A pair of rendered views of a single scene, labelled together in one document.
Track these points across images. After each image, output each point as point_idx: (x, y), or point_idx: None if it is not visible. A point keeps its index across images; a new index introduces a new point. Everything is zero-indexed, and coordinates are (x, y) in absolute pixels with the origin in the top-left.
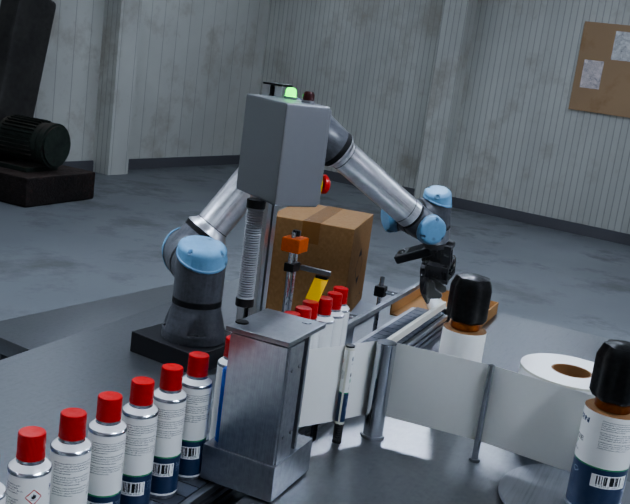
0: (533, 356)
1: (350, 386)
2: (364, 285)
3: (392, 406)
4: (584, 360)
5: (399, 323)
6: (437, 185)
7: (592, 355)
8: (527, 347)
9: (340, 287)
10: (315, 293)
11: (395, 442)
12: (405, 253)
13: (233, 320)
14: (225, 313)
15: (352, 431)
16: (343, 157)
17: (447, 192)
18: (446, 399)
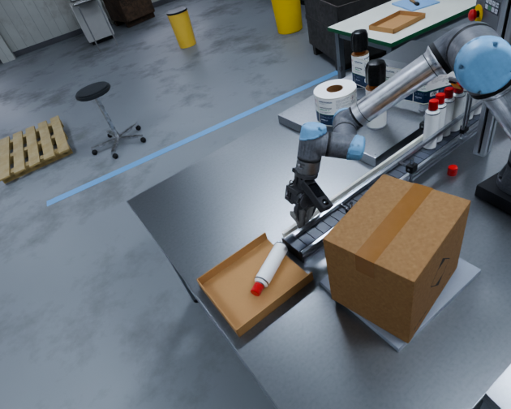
0: (342, 95)
1: (440, 87)
2: (287, 377)
3: (417, 98)
4: (318, 96)
5: (339, 216)
6: (310, 127)
7: (203, 213)
8: (241, 221)
9: (434, 101)
10: (455, 86)
11: (414, 107)
12: (325, 195)
13: (483, 257)
14: (491, 273)
15: None
16: (435, 57)
17: (308, 122)
18: None
